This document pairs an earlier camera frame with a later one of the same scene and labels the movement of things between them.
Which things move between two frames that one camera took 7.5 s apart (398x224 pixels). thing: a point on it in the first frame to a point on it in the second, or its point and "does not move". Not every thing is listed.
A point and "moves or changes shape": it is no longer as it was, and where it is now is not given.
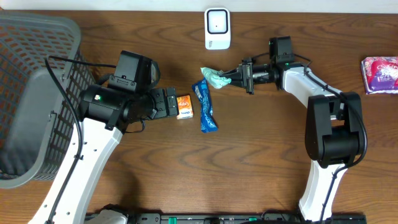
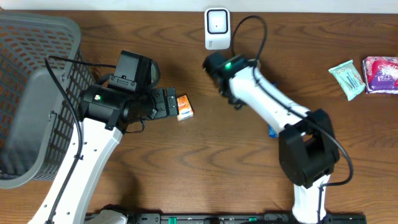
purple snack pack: x=380 y=74 does not move
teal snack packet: x=213 y=76 moves or changes shape
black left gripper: x=160 y=102 does not move
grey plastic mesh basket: x=38 y=121 does not move
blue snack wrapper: x=201 y=90 to x=272 y=133
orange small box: x=185 y=107 does not move
